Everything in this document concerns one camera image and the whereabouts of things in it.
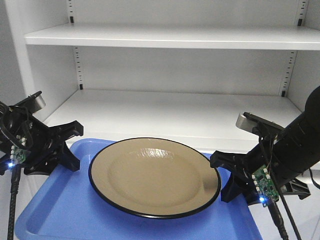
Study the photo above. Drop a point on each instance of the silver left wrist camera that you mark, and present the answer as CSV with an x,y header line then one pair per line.
x,y
33,103

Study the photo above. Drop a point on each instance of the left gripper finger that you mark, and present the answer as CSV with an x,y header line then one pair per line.
x,y
67,130
65,158

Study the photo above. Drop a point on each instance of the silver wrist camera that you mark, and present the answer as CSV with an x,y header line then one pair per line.
x,y
247,121
33,103

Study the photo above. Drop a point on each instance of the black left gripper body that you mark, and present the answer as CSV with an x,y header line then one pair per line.
x,y
24,138

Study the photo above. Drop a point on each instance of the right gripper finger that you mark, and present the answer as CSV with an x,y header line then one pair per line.
x,y
227,160
237,184

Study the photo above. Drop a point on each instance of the white cabinet shelf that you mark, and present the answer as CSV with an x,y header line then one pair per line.
x,y
176,69

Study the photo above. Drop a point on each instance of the beige plate with black rim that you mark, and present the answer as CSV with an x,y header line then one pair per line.
x,y
154,178

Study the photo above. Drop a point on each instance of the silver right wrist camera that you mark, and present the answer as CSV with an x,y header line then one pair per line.
x,y
247,121

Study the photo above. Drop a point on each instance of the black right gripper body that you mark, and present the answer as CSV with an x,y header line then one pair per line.
x,y
261,188

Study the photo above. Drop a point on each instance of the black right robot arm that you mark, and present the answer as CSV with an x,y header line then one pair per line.
x,y
286,151

